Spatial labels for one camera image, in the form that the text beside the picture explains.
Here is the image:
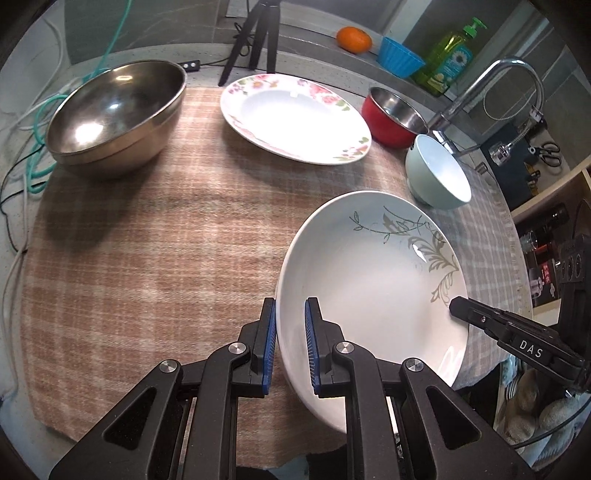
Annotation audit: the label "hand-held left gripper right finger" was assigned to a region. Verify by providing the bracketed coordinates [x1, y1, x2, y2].
[304, 296, 537, 480]

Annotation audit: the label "black tripod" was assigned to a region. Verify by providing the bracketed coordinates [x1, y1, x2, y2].
[218, 0, 283, 88]

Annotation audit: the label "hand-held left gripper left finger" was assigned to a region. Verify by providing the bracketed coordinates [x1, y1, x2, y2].
[48, 298, 278, 480]

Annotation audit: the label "red box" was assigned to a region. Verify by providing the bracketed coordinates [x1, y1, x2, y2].
[530, 258, 560, 306]

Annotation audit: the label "thin black cable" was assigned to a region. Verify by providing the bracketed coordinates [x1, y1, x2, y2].
[0, 150, 49, 256]

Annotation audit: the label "black scissors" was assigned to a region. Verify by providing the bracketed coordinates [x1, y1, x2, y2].
[530, 142, 563, 168]

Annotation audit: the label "black box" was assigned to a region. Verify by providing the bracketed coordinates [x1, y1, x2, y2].
[480, 121, 548, 211]

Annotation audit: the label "orange fruit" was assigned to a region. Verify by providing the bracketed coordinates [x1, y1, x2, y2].
[336, 26, 373, 55]

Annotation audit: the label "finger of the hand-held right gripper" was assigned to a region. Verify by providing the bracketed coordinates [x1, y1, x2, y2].
[449, 296, 584, 392]

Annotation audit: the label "blue fluted plastic cup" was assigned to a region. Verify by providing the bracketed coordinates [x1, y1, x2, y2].
[376, 36, 426, 79]

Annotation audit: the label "grey fuzzy fabric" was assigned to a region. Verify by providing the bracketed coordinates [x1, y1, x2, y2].
[501, 367, 580, 446]

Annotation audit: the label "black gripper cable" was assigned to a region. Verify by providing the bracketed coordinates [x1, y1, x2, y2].
[508, 392, 591, 449]

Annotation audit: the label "pale mint ceramic bowl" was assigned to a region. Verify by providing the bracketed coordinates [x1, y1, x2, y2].
[405, 134, 472, 210]

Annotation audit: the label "large steel bowl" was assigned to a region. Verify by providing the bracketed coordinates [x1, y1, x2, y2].
[45, 60, 188, 180]

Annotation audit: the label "beige checked cloth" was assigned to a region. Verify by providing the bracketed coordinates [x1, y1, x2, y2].
[18, 85, 533, 468]

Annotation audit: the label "red bowl steel interior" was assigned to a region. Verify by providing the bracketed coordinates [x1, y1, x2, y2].
[361, 87, 430, 149]

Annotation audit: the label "green dish soap bottle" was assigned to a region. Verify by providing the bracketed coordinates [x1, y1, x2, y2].
[412, 17, 489, 98]

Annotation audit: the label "white plate pink flower print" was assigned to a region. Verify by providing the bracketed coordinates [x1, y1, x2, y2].
[220, 73, 373, 165]

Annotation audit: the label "teal cable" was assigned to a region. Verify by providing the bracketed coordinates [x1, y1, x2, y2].
[27, 0, 129, 195]

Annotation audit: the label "chrome sink faucet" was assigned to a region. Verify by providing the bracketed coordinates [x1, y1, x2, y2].
[427, 56, 546, 158]

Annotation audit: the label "white plate grey leaf print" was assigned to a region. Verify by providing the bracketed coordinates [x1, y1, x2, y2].
[276, 191, 472, 435]

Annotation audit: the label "dark bottle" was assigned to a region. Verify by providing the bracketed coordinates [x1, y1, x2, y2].
[537, 203, 570, 233]

